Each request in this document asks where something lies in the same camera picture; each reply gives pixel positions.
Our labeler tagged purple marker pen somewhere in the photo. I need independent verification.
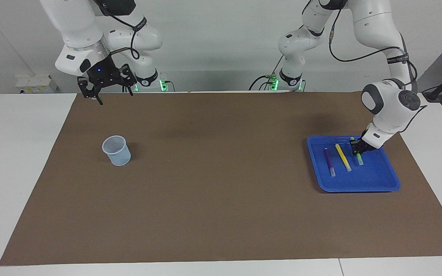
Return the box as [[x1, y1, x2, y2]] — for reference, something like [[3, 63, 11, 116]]
[[323, 148, 336, 177]]

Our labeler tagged black left base cable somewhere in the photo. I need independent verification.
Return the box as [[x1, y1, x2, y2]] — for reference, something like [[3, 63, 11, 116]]
[[249, 57, 285, 91]]

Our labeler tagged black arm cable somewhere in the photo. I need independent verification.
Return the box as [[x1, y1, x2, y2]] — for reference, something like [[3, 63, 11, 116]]
[[328, 23, 427, 133], [92, 0, 141, 61]]

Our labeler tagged white wall power strip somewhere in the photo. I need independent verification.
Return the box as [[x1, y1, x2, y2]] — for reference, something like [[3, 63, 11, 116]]
[[16, 75, 58, 94]]

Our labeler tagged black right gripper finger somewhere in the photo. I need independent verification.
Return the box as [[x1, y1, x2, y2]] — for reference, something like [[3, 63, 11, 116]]
[[77, 76, 104, 105], [120, 64, 137, 96]]

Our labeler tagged yellow marker pen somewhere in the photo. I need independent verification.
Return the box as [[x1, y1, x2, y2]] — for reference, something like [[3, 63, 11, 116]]
[[335, 144, 352, 172]]

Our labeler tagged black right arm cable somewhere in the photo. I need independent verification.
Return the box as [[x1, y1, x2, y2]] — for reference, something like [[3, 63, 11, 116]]
[[92, 0, 141, 61]]

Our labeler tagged translucent plastic pen cup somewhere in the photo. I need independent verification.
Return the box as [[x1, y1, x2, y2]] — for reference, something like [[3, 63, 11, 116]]
[[102, 135, 132, 166]]

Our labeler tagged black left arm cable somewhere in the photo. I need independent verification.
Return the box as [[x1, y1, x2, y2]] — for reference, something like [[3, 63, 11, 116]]
[[328, 23, 427, 133]]

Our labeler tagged brown table mat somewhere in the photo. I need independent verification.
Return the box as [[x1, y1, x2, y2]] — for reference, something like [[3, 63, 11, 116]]
[[0, 91, 442, 266]]

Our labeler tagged green marker pen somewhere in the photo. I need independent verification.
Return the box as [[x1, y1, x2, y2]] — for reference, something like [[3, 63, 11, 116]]
[[350, 137, 364, 166]]

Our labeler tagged blue plastic tray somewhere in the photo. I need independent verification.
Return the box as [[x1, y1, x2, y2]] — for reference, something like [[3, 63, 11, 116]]
[[307, 135, 401, 193]]

